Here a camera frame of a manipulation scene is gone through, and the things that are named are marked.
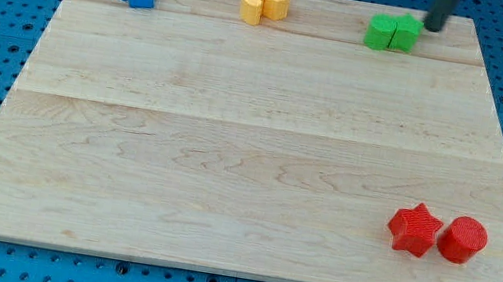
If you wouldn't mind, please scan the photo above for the wooden board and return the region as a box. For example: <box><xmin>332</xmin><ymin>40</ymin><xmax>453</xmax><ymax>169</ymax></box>
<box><xmin>0</xmin><ymin>0</ymin><xmax>503</xmax><ymax>282</ymax></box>

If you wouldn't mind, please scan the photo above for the yellow heart block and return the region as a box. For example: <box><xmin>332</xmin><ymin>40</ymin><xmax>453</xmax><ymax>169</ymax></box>
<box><xmin>239</xmin><ymin>0</ymin><xmax>265</xmax><ymax>26</ymax></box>

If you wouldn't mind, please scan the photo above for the yellow hexagon block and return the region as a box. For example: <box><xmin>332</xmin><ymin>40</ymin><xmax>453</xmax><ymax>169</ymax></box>
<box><xmin>262</xmin><ymin>0</ymin><xmax>290</xmax><ymax>21</ymax></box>

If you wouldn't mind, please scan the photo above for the red star block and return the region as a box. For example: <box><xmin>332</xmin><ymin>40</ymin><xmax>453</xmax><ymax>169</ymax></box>
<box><xmin>387</xmin><ymin>202</ymin><xmax>444</xmax><ymax>258</ymax></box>

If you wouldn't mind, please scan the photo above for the green cylinder block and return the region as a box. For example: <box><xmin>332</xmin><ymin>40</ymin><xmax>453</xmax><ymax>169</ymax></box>
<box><xmin>363</xmin><ymin>14</ymin><xmax>398</xmax><ymax>51</ymax></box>

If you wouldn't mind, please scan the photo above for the red cylinder block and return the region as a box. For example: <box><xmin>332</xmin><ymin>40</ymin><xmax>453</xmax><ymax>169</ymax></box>
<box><xmin>437</xmin><ymin>216</ymin><xmax>488</xmax><ymax>264</ymax></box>

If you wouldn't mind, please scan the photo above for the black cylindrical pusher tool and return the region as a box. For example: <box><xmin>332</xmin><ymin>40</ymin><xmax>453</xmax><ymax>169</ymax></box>
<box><xmin>423</xmin><ymin>0</ymin><xmax>460</xmax><ymax>33</ymax></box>

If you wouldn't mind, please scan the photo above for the green star block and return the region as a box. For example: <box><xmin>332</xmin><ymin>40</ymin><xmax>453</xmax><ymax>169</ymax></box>
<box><xmin>388</xmin><ymin>13</ymin><xmax>424</xmax><ymax>53</ymax></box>

